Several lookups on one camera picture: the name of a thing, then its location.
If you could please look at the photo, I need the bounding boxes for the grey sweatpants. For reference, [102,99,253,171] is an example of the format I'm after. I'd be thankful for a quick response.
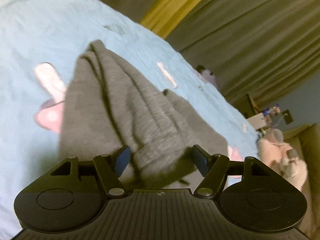
[59,40,228,189]

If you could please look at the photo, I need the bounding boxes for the dark wooden nightstand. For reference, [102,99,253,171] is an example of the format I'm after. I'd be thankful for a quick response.
[245,93,273,132]

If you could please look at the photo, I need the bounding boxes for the grey pink plush toy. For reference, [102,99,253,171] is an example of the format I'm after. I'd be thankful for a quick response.
[279,148,308,191]

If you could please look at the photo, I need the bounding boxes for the plastic water bottle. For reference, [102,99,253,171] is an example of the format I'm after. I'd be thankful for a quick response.
[270,103,281,115]

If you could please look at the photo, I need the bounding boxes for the purple black object behind bed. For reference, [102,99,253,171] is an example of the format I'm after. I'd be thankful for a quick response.
[195,65,218,88]

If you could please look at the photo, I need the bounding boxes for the grey curtain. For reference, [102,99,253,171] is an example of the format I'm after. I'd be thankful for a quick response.
[100,0,319,105]

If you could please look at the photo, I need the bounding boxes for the light blue mushroom bedsheet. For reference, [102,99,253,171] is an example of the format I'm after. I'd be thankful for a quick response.
[1,0,258,239]

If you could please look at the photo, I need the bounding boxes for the yellow curtain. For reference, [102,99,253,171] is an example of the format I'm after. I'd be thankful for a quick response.
[140,0,202,39]

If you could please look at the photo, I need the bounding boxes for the black wall socket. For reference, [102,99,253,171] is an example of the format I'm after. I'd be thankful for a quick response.
[283,109,293,125]

